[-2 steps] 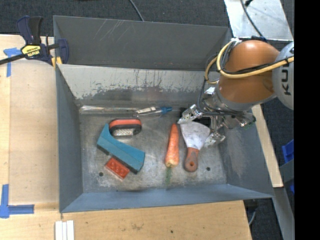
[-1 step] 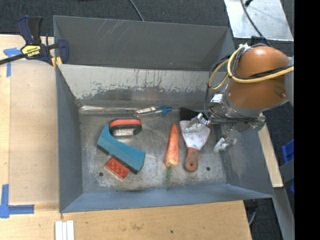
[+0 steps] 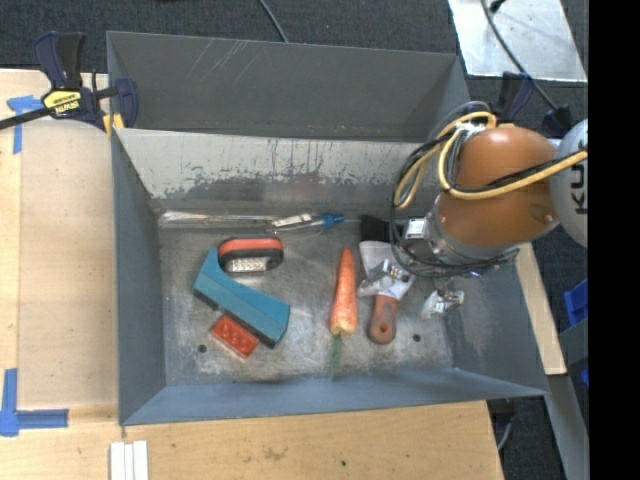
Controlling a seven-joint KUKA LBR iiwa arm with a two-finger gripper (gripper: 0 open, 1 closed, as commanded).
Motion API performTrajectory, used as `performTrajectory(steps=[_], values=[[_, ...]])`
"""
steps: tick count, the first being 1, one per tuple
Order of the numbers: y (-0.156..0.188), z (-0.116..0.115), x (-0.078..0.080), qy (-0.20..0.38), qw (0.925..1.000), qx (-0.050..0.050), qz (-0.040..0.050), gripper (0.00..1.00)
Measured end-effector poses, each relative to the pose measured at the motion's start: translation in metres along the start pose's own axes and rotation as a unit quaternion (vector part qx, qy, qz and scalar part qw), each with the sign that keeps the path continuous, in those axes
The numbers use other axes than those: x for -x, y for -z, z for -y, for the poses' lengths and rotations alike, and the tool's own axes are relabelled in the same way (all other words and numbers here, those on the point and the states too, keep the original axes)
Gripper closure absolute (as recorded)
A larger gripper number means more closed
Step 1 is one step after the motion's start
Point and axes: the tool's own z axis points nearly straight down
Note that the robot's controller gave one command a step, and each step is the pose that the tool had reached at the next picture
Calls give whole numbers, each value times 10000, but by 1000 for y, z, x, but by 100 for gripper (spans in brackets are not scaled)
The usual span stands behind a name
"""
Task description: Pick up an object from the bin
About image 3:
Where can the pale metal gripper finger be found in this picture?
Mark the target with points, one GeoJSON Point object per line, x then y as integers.
{"type": "Point", "coordinates": [395, 272]}
{"type": "Point", "coordinates": [447, 302]}

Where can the orange carrot with green top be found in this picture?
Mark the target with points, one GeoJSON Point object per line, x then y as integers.
{"type": "Point", "coordinates": [344, 293]}

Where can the clear pen with blue cap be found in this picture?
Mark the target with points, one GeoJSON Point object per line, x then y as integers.
{"type": "Point", "coordinates": [310, 222]}

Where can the blue block with black base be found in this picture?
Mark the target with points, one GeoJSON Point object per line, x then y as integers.
{"type": "Point", "coordinates": [250, 303]}

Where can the red toy brick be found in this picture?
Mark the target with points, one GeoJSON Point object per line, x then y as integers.
{"type": "Point", "coordinates": [234, 336]}

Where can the grey metal bin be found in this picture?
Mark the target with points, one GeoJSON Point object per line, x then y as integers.
{"type": "Point", "coordinates": [300, 93]}

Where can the clear plastic strip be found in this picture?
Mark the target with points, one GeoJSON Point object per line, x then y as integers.
{"type": "Point", "coordinates": [215, 217]}

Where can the black cylinder on white bracket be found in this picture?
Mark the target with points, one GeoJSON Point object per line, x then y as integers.
{"type": "Point", "coordinates": [374, 228]}

